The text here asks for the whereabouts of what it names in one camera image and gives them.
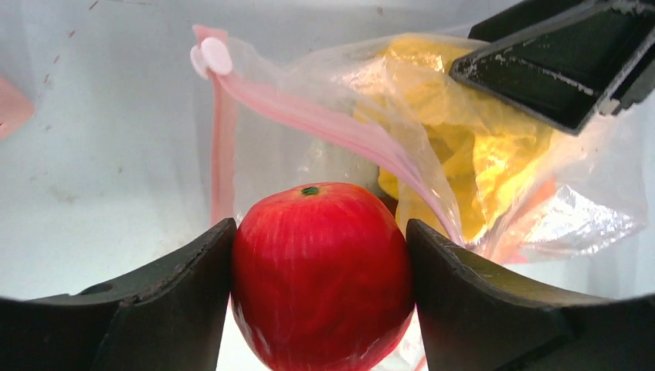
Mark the fake red orange peach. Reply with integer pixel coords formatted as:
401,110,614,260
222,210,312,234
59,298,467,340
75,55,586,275
232,182,415,370

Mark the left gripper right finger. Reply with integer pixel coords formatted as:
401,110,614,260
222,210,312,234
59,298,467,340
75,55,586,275
406,219,654,370

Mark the clear zip top bag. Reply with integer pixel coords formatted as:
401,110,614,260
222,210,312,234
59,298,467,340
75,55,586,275
190,24,650,371

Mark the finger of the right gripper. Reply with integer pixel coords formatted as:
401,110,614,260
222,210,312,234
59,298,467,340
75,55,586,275
449,0,655,137
468,0,655,116

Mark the pink plastic basket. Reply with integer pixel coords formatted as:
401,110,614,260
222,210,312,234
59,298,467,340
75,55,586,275
0,77,35,140

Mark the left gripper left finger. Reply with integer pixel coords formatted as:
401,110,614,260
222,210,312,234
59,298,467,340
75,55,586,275
1,218,236,370

